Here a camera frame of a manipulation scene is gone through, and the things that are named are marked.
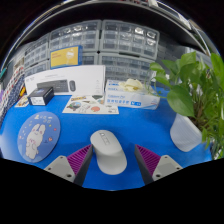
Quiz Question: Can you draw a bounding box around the yellow blue-edged flat box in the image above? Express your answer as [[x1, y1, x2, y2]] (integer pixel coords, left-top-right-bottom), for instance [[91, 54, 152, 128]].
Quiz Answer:
[[49, 45, 84, 69]]

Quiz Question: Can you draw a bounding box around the small black product box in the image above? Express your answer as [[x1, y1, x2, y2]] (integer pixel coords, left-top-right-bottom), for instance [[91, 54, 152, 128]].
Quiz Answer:
[[27, 86, 55, 107]]

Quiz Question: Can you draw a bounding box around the large white sticker sheet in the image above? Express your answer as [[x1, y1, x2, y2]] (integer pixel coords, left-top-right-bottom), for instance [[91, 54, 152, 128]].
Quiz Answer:
[[62, 94, 120, 115]]

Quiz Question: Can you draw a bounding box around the navy cloth with white dots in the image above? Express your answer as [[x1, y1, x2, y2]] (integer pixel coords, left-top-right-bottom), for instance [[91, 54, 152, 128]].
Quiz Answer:
[[3, 79, 26, 118]]

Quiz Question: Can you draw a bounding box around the white cloth with red dots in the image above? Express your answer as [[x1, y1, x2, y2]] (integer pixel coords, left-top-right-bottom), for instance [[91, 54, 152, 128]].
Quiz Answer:
[[0, 65, 25, 114]]

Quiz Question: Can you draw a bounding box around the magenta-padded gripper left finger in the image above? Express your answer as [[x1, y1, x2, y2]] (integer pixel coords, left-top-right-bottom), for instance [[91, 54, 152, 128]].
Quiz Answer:
[[43, 143, 94, 188]]

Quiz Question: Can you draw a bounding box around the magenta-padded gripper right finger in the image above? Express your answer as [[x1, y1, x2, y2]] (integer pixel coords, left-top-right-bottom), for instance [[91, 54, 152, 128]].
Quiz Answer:
[[134, 143, 184, 186]]

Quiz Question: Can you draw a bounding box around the grey white computer mouse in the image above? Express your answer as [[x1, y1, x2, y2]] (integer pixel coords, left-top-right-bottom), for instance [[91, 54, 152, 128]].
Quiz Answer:
[[89, 129, 128, 176]]

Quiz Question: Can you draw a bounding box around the white keyboard mouse packaging box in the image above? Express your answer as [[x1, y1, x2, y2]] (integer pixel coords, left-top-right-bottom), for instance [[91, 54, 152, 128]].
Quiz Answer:
[[24, 64, 107, 97]]

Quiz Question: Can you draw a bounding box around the small colourful sticker sheet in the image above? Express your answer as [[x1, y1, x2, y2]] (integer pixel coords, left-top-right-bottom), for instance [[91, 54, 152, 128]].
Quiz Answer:
[[14, 94, 31, 108]]

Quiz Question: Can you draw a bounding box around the round blue bunny mouse pad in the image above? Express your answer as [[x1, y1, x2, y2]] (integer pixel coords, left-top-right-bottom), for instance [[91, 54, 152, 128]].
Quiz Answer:
[[16, 111, 62, 164]]

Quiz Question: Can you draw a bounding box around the white blue disposable glove box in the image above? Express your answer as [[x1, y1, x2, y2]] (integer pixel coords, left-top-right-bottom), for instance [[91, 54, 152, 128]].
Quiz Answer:
[[104, 78, 161, 111]]

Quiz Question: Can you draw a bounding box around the green plant in white pot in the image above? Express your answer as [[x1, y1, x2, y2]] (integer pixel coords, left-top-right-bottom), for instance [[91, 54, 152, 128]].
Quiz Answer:
[[148, 51, 224, 159]]

